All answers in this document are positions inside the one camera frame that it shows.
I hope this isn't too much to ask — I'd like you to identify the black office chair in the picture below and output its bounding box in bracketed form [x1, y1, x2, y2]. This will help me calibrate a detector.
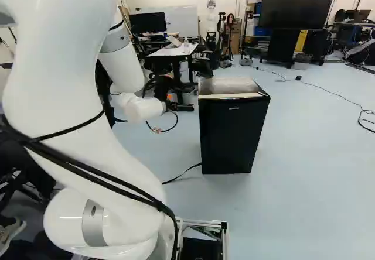
[192, 45, 221, 78]

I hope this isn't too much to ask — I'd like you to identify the whiteboard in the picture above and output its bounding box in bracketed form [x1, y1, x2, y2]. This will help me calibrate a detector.
[137, 5, 198, 39]

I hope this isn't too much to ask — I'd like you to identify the large black screen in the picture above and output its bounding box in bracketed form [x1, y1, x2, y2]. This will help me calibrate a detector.
[257, 0, 340, 30]

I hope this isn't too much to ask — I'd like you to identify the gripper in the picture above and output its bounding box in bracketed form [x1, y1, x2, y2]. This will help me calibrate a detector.
[162, 99, 195, 114]

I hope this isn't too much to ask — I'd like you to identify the white mannequin torso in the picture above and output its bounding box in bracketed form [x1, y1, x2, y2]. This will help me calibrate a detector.
[204, 0, 219, 36]

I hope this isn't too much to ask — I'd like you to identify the black computer monitor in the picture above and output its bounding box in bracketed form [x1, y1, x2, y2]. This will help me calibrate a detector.
[128, 11, 168, 35]

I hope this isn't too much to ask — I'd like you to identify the white top desk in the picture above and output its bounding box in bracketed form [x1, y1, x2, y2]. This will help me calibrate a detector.
[145, 41, 200, 104]

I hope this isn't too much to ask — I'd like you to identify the black power cable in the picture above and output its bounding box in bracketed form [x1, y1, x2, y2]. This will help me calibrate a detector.
[161, 161, 203, 185]

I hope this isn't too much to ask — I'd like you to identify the black mini fridge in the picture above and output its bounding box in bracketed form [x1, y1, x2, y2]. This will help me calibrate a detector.
[197, 77, 271, 175]

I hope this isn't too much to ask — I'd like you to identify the black screen cart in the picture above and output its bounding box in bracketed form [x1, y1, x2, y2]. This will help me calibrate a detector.
[258, 28, 329, 69]

